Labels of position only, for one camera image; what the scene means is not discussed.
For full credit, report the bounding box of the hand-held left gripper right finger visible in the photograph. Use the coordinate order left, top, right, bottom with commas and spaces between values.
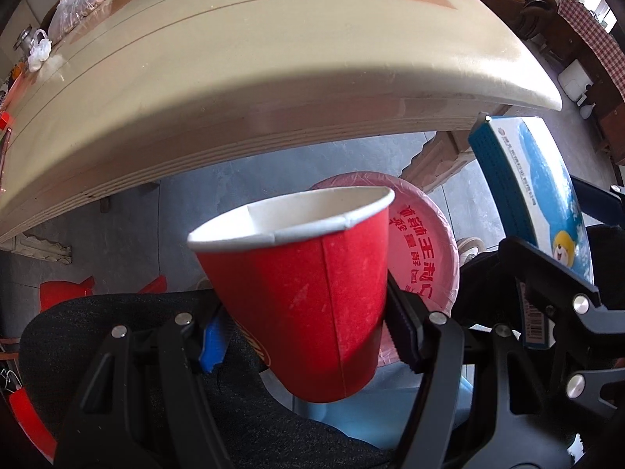
385, 275, 572, 469

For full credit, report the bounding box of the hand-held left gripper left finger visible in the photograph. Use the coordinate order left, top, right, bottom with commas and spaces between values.
54, 303, 231, 469

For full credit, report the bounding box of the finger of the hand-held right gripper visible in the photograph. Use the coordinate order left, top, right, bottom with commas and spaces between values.
569, 174, 625, 228
468, 114, 625, 402

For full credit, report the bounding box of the blue cartoon medicine box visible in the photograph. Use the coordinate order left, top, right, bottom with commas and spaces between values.
487, 116, 596, 351

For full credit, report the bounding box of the red paper cup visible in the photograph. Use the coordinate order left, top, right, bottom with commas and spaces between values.
187, 186, 396, 404

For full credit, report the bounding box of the white shoe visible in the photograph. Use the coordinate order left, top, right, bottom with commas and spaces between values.
456, 236, 485, 261

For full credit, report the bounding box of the carved cream table leg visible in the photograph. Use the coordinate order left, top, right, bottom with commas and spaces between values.
399, 128, 475, 195
12, 233, 75, 261

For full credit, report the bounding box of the small white bottle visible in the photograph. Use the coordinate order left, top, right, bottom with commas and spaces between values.
578, 85, 597, 119

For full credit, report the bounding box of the light blue plastic stool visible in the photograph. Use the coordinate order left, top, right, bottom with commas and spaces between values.
292, 360, 475, 451

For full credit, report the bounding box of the white jug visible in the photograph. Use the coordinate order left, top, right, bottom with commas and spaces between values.
558, 60, 595, 99

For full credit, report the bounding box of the red plastic stool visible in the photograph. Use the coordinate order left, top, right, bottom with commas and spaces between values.
9, 275, 168, 466

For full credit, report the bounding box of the checkered cloth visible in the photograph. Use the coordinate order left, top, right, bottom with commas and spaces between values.
555, 0, 625, 90

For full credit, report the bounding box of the small white plastic bag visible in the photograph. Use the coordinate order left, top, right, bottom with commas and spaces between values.
26, 29, 52, 72

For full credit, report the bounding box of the glass jar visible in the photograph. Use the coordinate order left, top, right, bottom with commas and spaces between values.
14, 26, 41, 53

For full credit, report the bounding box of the clear bag of peanuts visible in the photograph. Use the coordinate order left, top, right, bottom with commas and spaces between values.
47, 0, 111, 44

